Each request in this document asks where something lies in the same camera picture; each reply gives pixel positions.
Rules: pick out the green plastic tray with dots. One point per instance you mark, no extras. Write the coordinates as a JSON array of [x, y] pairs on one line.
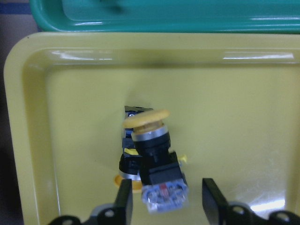
[[186, 16]]

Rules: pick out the yellow push button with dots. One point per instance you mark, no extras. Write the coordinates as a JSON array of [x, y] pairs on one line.
[[164, 186], [130, 162]]

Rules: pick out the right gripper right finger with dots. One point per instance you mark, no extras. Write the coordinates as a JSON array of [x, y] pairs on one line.
[[221, 212]]

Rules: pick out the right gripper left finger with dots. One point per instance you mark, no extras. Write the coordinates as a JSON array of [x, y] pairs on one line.
[[117, 213]]

